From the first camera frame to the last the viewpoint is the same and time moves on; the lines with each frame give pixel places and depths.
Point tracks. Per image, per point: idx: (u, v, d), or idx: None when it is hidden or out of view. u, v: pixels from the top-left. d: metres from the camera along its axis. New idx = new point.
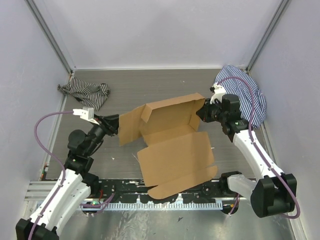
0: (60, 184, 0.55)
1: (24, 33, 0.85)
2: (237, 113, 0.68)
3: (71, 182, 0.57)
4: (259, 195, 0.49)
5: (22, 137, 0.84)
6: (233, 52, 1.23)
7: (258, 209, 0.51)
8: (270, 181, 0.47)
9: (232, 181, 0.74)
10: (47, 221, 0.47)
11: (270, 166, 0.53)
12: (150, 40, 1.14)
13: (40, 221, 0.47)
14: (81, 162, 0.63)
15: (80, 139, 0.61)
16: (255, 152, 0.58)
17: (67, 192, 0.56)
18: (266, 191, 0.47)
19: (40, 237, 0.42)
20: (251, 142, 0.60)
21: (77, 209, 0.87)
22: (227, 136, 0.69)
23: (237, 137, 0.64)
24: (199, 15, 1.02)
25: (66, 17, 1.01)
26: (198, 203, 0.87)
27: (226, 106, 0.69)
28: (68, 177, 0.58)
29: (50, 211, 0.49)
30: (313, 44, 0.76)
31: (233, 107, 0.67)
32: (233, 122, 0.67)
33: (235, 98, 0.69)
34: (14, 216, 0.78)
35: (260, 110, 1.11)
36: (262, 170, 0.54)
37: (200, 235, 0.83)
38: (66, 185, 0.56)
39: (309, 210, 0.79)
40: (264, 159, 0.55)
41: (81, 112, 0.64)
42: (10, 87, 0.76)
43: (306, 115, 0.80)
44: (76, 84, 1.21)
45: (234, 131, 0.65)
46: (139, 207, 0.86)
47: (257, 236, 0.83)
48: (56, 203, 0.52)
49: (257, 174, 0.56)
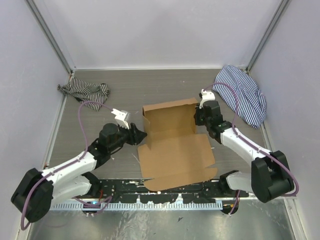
0: (78, 159, 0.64)
1: (25, 34, 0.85)
2: (219, 117, 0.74)
3: (88, 162, 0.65)
4: (257, 179, 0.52)
5: (22, 137, 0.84)
6: (233, 52, 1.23)
7: (262, 195, 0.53)
8: (262, 161, 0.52)
9: (232, 179, 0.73)
10: (55, 180, 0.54)
11: (257, 148, 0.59)
12: (150, 40, 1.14)
13: (50, 177, 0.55)
14: (101, 152, 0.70)
15: (111, 131, 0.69)
16: (243, 142, 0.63)
17: (81, 168, 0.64)
18: (261, 170, 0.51)
19: (44, 190, 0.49)
20: (236, 135, 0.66)
21: (77, 210, 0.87)
22: (215, 139, 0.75)
23: (223, 136, 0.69)
24: (199, 16, 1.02)
25: (66, 18, 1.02)
26: (198, 203, 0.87)
27: (208, 112, 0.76)
28: (87, 158, 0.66)
29: (61, 174, 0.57)
30: (313, 44, 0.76)
31: (215, 112, 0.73)
32: (217, 125, 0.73)
33: (215, 103, 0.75)
34: (13, 216, 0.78)
35: (260, 110, 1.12)
36: (252, 154, 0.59)
37: (200, 235, 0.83)
38: (83, 163, 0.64)
39: (309, 210, 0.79)
40: (251, 146, 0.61)
41: (119, 112, 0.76)
42: (9, 87, 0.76)
43: (306, 116, 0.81)
44: (76, 84, 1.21)
45: (220, 132, 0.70)
46: (139, 207, 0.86)
47: (257, 236, 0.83)
48: (68, 172, 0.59)
49: (249, 160, 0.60)
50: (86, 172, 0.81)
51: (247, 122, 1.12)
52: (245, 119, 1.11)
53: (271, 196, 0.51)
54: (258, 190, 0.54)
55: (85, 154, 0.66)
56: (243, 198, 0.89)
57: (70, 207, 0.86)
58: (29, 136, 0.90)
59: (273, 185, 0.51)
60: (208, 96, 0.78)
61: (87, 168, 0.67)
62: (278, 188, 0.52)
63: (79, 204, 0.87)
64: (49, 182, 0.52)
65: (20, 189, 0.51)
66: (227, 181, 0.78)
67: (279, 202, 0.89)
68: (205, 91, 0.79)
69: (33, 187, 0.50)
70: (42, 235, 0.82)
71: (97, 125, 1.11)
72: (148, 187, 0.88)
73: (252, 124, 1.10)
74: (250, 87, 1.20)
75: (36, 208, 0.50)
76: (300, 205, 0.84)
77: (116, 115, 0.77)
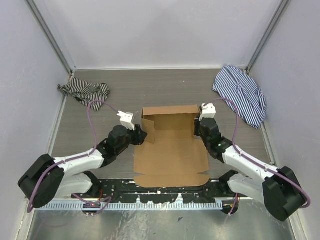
0: (88, 153, 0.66)
1: (24, 34, 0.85)
2: (218, 135, 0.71)
3: (96, 158, 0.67)
4: (271, 199, 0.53)
5: (22, 137, 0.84)
6: (233, 52, 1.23)
7: (279, 213, 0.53)
8: (272, 181, 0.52)
9: (235, 184, 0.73)
10: (65, 169, 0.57)
11: (264, 167, 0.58)
12: (150, 41, 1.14)
13: (61, 165, 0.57)
14: (108, 152, 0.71)
15: (121, 132, 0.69)
16: (248, 161, 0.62)
17: (89, 162, 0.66)
18: (273, 190, 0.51)
19: (54, 177, 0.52)
20: (239, 154, 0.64)
21: (77, 210, 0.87)
22: (217, 159, 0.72)
23: (226, 156, 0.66)
24: (199, 16, 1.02)
25: (66, 18, 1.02)
26: (198, 203, 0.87)
27: (206, 131, 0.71)
28: (96, 154, 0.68)
29: (71, 165, 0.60)
30: (313, 44, 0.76)
31: (214, 132, 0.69)
32: (217, 145, 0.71)
33: (212, 121, 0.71)
34: (13, 217, 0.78)
35: (260, 110, 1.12)
36: (260, 173, 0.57)
37: (200, 235, 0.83)
38: (91, 158, 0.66)
39: (309, 210, 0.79)
40: (257, 164, 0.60)
41: (125, 114, 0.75)
42: (9, 87, 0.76)
43: (306, 116, 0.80)
44: (76, 84, 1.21)
45: (222, 152, 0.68)
46: (139, 207, 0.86)
47: (257, 236, 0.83)
48: (77, 164, 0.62)
49: (258, 180, 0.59)
50: (87, 172, 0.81)
51: (246, 122, 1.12)
52: (245, 119, 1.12)
53: (287, 213, 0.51)
54: (273, 208, 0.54)
55: (94, 150, 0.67)
56: (243, 198, 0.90)
57: (70, 207, 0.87)
58: (29, 136, 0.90)
59: (287, 203, 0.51)
60: (208, 110, 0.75)
61: (94, 165, 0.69)
62: (292, 204, 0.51)
63: (79, 204, 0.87)
64: (61, 171, 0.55)
65: (31, 172, 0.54)
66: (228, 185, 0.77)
67: None
68: (205, 106, 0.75)
69: (45, 172, 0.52)
70: (42, 235, 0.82)
71: (97, 126, 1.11)
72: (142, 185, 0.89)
73: (252, 124, 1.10)
74: (250, 87, 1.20)
75: (43, 195, 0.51)
76: None
77: (121, 116, 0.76)
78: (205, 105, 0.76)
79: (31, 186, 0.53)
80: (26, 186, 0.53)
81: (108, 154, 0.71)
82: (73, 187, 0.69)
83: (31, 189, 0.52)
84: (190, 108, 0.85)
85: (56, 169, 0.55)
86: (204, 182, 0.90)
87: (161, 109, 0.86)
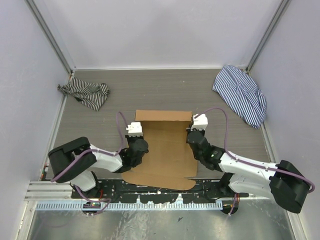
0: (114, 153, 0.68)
1: (24, 34, 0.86)
2: (208, 146, 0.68)
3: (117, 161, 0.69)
4: (280, 196, 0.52)
5: (22, 137, 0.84)
6: (233, 52, 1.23)
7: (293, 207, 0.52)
8: (277, 179, 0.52)
9: (237, 185, 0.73)
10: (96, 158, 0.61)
11: (264, 167, 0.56)
12: (150, 41, 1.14)
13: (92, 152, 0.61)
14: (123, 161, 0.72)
15: (142, 146, 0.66)
16: (246, 165, 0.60)
17: (111, 162, 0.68)
18: (281, 188, 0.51)
19: (90, 160, 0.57)
20: (236, 160, 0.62)
21: (77, 209, 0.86)
22: (215, 169, 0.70)
23: (223, 166, 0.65)
24: (199, 16, 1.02)
25: (67, 17, 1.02)
26: (198, 203, 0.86)
27: (196, 146, 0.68)
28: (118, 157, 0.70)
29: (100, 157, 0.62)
30: (313, 43, 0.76)
31: (204, 145, 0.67)
32: (210, 156, 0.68)
33: (196, 134, 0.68)
34: (14, 217, 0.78)
35: (260, 110, 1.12)
36: (263, 175, 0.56)
37: (200, 235, 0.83)
38: (113, 160, 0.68)
39: (309, 209, 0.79)
40: (256, 166, 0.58)
41: (136, 125, 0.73)
42: (9, 87, 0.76)
43: (306, 116, 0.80)
44: (76, 84, 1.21)
45: (218, 163, 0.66)
46: (139, 207, 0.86)
47: (257, 236, 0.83)
48: (104, 158, 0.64)
49: (262, 180, 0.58)
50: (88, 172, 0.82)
51: (247, 122, 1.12)
52: (245, 119, 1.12)
53: (301, 205, 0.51)
54: (286, 204, 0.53)
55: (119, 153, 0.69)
56: (243, 198, 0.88)
57: (70, 207, 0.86)
58: (29, 135, 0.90)
59: (297, 195, 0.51)
60: (201, 121, 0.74)
61: (112, 167, 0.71)
62: (302, 194, 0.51)
63: (79, 204, 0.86)
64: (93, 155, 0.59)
65: (67, 147, 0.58)
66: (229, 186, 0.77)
67: None
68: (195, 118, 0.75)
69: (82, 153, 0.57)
70: (42, 235, 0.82)
71: (98, 125, 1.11)
72: (129, 182, 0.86)
73: (252, 124, 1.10)
74: (250, 88, 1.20)
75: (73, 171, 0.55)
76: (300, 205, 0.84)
77: (132, 127, 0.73)
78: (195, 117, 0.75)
79: (65, 161, 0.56)
80: (59, 158, 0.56)
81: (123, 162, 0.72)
82: (84, 179, 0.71)
83: (65, 162, 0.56)
84: (183, 114, 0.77)
85: (90, 154, 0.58)
86: (190, 187, 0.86)
87: (155, 113, 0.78)
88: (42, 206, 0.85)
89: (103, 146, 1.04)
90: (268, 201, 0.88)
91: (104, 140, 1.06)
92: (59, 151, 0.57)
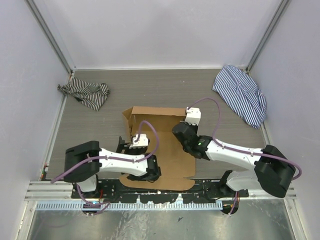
0: (133, 160, 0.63)
1: (25, 34, 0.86)
2: (193, 136, 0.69)
3: (139, 168, 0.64)
4: (266, 182, 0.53)
5: (22, 137, 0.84)
6: (233, 52, 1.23)
7: (279, 191, 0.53)
8: (262, 164, 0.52)
9: (233, 182, 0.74)
10: (103, 164, 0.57)
11: (250, 152, 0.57)
12: (150, 40, 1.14)
13: (101, 159, 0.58)
14: (154, 167, 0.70)
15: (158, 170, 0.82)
16: (232, 151, 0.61)
17: (129, 169, 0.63)
18: (266, 172, 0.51)
19: (92, 169, 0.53)
20: (222, 147, 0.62)
21: (77, 210, 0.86)
22: (202, 157, 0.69)
23: (210, 153, 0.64)
24: (199, 15, 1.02)
25: (67, 18, 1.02)
26: (198, 203, 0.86)
27: (181, 136, 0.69)
28: (141, 164, 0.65)
29: (111, 164, 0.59)
30: (314, 43, 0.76)
31: (188, 135, 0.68)
32: (197, 145, 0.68)
33: (181, 125, 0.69)
34: (14, 217, 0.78)
35: (260, 110, 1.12)
36: (248, 160, 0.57)
37: (200, 235, 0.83)
38: (134, 167, 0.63)
39: (309, 209, 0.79)
40: (242, 151, 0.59)
41: (143, 137, 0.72)
42: (9, 87, 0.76)
43: (306, 116, 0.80)
44: (76, 84, 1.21)
45: (205, 151, 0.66)
46: (139, 207, 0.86)
47: (257, 236, 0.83)
48: (117, 165, 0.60)
49: (249, 167, 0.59)
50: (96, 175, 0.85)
51: (247, 122, 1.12)
52: (245, 119, 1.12)
53: (285, 189, 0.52)
54: (271, 189, 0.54)
55: (141, 160, 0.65)
56: (243, 198, 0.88)
57: (70, 207, 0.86)
58: (29, 136, 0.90)
59: (281, 179, 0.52)
60: (194, 114, 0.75)
61: (135, 172, 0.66)
62: (287, 178, 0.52)
63: (79, 204, 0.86)
64: (98, 163, 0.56)
65: (78, 149, 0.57)
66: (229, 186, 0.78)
67: (279, 202, 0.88)
68: (190, 110, 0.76)
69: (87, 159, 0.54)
70: (42, 236, 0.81)
71: (98, 126, 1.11)
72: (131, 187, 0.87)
73: (252, 124, 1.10)
74: (250, 88, 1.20)
75: (73, 176, 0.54)
76: (301, 205, 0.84)
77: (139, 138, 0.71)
78: (189, 109, 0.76)
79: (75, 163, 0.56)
80: (69, 160, 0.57)
81: (154, 169, 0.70)
82: (87, 182, 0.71)
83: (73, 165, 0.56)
84: (177, 110, 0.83)
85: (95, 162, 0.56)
86: (189, 186, 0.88)
87: (151, 109, 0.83)
88: (42, 206, 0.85)
89: (103, 147, 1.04)
90: (268, 201, 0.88)
91: (104, 140, 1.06)
92: (70, 153, 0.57)
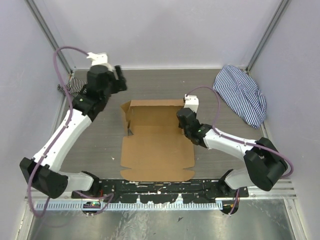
0: (65, 125, 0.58)
1: (25, 34, 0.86)
2: (195, 122, 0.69)
3: (77, 123, 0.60)
4: (254, 171, 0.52)
5: (21, 137, 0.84)
6: (233, 52, 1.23)
7: (264, 183, 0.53)
8: (252, 153, 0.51)
9: (230, 180, 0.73)
10: (50, 163, 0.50)
11: (244, 142, 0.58)
12: (150, 40, 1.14)
13: (43, 162, 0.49)
14: (90, 102, 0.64)
15: (102, 70, 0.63)
16: (228, 140, 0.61)
17: (75, 130, 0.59)
18: (255, 161, 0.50)
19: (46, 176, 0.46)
20: (219, 135, 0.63)
21: (77, 210, 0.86)
22: (199, 144, 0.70)
23: (207, 140, 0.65)
24: (199, 16, 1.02)
25: (67, 17, 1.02)
26: (198, 203, 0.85)
27: (183, 121, 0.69)
28: (74, 118, 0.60)
29: (54, 152, 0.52)
30: (314, 43, 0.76)
31: (190, 120, 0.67)
32: (197, 131, 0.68)
33: (187, 109, 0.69)
34: (14, 217, 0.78)
35: (260, 110, 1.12)
36: (240, 149, 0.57)
37: (200, 235, 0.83)
38: (73, 126, 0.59)
39: (309, 209, 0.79)
40: (236, 140, 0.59)
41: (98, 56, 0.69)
42: (10, 87, 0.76)
43: (306, 116, 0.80)
44: (76, 84, 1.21)
45: (203, 137, 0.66)
46: (139, 207, 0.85)
47: (257, 236, 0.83)
48: (61, 145, 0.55)
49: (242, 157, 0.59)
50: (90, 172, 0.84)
51: (246, 122, 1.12)
52: (245, 119, 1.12)
53: (272, 182, 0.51)
54: (258, 180, 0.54)
55: (69, 117, 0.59)
56: (243, 198, 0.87)
57: (70, 207, 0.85)
58: (29, 135, 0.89)
59: (269, 172, 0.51)
60: (191, 101, 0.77)
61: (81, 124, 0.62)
62: (275, 172, 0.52)
63: (79, 204, 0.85)
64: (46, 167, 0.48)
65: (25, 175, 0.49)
66: (226, 183, 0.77)
67: (279, 202, 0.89)
68: (188, 97, 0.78)
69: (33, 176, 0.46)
70: (42, 236, 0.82)
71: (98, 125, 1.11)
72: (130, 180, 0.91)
73: (252, 124, 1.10)
74: (250, 88, 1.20)
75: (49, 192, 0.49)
76: (301, 205, 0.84)
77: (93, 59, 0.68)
78: (187, 97, 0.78)
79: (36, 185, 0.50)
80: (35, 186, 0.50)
81: (86, 108, 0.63)
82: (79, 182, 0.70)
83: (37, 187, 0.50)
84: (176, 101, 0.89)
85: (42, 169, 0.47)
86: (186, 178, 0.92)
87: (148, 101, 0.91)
88: (42, 206, 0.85)
89: (103, 147, 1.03)
90: (268, 201, 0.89)
91: (104, 140, 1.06)
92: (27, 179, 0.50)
